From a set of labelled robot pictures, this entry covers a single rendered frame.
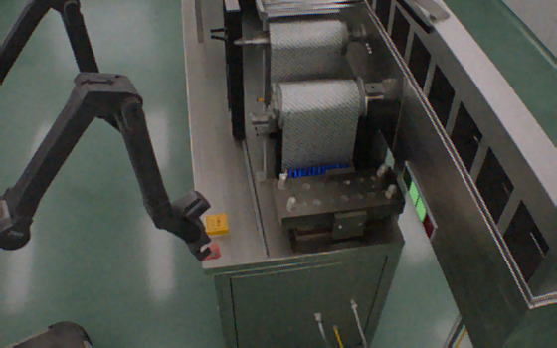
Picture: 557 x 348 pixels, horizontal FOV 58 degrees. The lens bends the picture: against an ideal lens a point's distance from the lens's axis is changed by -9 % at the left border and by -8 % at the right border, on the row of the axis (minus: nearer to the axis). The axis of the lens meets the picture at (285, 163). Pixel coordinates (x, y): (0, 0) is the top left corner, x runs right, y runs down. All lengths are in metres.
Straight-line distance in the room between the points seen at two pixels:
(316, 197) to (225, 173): 0.40
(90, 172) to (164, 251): 0.78
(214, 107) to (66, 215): 1.30
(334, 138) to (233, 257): 0.49
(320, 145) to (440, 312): 1.31
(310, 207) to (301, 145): 0.20
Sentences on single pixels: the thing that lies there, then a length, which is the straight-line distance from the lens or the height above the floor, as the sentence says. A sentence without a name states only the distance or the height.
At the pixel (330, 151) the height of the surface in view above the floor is 1.09.
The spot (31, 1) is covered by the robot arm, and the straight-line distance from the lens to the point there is 1.51.
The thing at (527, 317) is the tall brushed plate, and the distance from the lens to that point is 1.15.
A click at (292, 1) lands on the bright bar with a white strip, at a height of 1.45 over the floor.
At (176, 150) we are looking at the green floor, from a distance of 3.40.
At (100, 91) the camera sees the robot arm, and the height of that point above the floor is 1.70.
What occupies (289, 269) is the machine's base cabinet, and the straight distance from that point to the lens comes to 1.79.
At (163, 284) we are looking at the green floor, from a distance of 2.78.
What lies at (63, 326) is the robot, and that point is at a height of 0.24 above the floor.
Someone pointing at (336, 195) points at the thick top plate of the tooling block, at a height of 1.03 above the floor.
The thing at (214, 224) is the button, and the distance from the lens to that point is 1.78.
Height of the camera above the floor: 2.31
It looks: 45 degrees down
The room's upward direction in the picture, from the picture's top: 2 degrees clockwise
